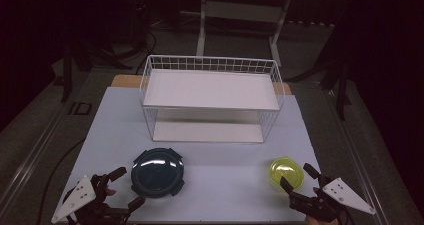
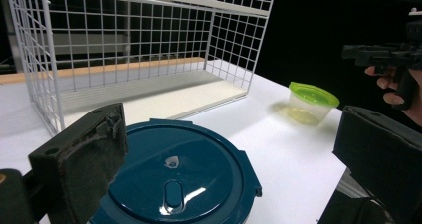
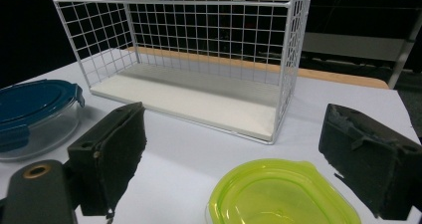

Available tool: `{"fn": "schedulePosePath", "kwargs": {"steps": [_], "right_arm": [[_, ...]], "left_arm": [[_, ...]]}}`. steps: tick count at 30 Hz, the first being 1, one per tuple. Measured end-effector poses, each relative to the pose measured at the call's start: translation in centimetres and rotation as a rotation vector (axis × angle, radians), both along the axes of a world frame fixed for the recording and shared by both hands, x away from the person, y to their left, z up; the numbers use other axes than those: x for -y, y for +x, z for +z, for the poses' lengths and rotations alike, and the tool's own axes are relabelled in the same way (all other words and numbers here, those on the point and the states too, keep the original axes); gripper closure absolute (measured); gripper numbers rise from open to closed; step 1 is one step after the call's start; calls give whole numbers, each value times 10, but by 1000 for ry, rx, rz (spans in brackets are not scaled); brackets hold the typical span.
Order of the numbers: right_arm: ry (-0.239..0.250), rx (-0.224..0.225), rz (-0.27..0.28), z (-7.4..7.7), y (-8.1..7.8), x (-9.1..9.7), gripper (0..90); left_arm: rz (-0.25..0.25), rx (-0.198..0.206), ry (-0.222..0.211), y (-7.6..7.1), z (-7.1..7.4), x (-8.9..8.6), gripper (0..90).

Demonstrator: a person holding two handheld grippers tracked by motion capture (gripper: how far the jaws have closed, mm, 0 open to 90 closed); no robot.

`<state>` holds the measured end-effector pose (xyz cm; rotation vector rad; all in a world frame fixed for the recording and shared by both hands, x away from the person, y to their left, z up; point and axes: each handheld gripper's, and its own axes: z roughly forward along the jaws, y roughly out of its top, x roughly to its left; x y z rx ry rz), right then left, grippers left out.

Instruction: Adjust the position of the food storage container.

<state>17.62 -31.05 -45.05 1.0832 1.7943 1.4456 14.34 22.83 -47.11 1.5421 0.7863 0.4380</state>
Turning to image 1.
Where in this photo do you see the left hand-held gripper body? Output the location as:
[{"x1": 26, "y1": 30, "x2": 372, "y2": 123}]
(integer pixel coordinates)
[{"x1": 51, "y1": 174, "x2": 132, "y2": 225}]

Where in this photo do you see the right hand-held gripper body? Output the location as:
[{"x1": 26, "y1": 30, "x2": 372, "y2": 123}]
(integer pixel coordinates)
[{"x1": 289, "y1": 175, "x2": 377, "y2": 223}]

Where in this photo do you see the yellow-green plastic bowl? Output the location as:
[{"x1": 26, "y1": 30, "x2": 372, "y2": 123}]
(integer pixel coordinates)
[{"x1": 269, "y1": 156, "x2": 305, "y2": 191}]

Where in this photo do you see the dark blue round lidded container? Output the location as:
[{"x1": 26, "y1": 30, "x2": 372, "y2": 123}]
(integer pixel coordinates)
[{"x1": 130, "y1": 147, "x2": 185, "y2": 199}]

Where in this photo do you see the white wire two-tier rack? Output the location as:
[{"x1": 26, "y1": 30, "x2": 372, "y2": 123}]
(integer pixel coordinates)
[{"x1": 138, "y1": 54, "x2": 286, "y2": 144}]

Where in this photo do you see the person's right hand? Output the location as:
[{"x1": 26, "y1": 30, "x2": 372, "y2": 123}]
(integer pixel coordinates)
[{"x1": 304, "y1": 214, "x2": 339, "y2": 225}]

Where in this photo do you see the white table sheet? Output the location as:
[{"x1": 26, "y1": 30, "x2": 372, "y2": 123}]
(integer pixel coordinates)
[{"x1": 52, "y1": 86, "x2": 337, "y2": 224}]

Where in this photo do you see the black floor socket plate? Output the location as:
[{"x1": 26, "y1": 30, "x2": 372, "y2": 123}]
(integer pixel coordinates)
[{"x1": 67, "y1": 101, "x2": 93, "y2": 116}]

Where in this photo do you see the black metal stand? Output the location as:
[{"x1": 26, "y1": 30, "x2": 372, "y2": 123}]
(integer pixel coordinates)
[{"x1": 320, "y1": 60, "x2": 353, "y2": 121}]

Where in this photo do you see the dark device with red light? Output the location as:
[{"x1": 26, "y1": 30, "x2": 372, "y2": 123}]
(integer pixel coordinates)
[{"x1": 130, "y1": 0, "x2": 150, "y2": 49}]

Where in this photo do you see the black floor cable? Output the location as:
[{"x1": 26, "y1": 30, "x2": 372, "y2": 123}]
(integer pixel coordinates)
[{"x1": 35, "y1": 137, "x2": 87, "y2": 225}]

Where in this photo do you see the metal floor rail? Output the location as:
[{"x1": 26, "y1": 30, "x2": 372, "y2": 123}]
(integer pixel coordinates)
[
  {"x1": 0, "y1": 79, "x2": 88, "y2": 216},
  {"x1": 322, "y1": 88, "x2": 390, "y2": 225}
]

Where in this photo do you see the black cable bundle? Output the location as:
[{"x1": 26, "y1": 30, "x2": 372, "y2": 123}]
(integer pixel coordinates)
[{"x1": 109, "y1": 28, "x2": 158, "y2": 76}]

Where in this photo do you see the white metal desk frame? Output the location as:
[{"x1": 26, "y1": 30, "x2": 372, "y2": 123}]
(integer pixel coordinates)
[{"x1": 195, "y1": 0, "x2": 294, "y2": 68}]

